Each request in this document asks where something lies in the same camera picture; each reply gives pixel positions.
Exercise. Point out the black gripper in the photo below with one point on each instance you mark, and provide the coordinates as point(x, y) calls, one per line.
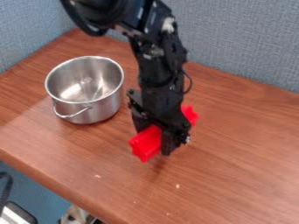
point(158, 106)

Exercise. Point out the red plastic block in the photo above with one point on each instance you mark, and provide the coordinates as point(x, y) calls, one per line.
point(146, 143)

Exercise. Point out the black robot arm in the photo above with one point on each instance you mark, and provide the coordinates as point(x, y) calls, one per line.
point(147, 22)

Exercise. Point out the white object under table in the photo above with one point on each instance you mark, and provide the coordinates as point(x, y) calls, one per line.
point(78, 216)

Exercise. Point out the black and silver equipment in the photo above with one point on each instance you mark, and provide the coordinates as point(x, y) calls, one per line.
point(16, 215)

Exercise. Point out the metal pot with handle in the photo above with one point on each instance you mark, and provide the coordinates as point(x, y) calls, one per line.
point(86, 88)

